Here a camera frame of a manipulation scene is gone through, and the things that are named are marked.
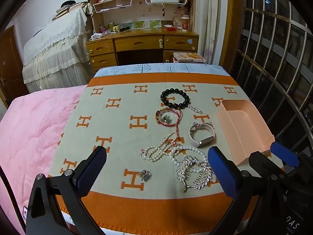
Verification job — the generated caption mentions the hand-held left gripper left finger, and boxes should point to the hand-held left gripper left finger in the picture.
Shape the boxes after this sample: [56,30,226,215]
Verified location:
[26,146,107,235]

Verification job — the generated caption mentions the green picture cards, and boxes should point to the green picture cards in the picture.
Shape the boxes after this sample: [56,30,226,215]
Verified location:
[122,20,162,29]

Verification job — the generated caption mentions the pink cardboard box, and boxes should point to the pink cardboard box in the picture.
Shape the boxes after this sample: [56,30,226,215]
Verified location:
[216,99,276,167]

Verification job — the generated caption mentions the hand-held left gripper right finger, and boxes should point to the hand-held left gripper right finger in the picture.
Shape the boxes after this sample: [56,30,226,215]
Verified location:
[207,146,287,235]

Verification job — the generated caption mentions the wooden bookshelf hutch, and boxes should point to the wooden bookshelf hutch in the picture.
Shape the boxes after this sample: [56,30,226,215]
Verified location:
[88,0,197,33]

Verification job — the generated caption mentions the light blue bedsheet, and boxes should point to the light blue bedsheet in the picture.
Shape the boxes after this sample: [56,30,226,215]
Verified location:
[94,63,230,77]

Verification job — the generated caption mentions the wooden window frame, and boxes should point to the wooden window frame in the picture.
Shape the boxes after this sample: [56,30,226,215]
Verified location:
[219,0,245,67]

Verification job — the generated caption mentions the small pearl necklace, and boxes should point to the small pearl necklace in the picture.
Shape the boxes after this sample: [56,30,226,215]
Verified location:
[140,131,186,163]

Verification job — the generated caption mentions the metal window grille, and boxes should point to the metal window grille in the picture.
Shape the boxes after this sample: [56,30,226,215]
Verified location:
[230,0,313,153]

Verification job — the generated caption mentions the cream floral curtain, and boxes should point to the cream floral curtain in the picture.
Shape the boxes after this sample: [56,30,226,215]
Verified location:
[194,0,229,65]

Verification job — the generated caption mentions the rhinestone hair comb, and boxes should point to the rhinestone hair comb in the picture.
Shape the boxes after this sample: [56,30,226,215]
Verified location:
[176,155,215,193]

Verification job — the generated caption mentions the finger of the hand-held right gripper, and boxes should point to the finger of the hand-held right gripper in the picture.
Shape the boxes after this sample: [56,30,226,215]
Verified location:
[248,151,285,177]
[270,141,301,168]

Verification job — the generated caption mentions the wooden desk with drawers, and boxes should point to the wooden desk with drawers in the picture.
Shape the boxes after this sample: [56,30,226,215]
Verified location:
[85,28,200,75]

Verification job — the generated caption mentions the large pearl bracelet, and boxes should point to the large pearl bracelet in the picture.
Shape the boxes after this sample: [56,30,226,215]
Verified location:
[169,144,216,183]

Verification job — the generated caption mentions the pink quilt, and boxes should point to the pink quilt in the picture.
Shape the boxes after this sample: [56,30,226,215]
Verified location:
[0,84,88,235]

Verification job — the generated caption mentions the brown wooden door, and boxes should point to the brown wooden door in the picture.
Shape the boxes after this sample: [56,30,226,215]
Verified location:
[0,26,25,99]

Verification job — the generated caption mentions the red string bracelet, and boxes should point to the red string bracelet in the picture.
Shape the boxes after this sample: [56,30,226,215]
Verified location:
[155,108,183,144]

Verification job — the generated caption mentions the stack of old books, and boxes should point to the stack of old books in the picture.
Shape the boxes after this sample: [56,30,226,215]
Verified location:
[51,1,89,21]

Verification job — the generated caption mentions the black bead bracelet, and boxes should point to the black bead bracelet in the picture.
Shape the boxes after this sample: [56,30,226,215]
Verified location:
[160,87,191,110]

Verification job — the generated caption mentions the lace-covered piano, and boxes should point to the lace-covered piano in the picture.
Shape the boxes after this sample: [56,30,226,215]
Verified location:
[22,4,95,92]

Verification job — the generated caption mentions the orange beige printed blanket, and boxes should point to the orange beige printed blanket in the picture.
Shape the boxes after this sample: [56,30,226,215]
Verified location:
[46,72,285,235]

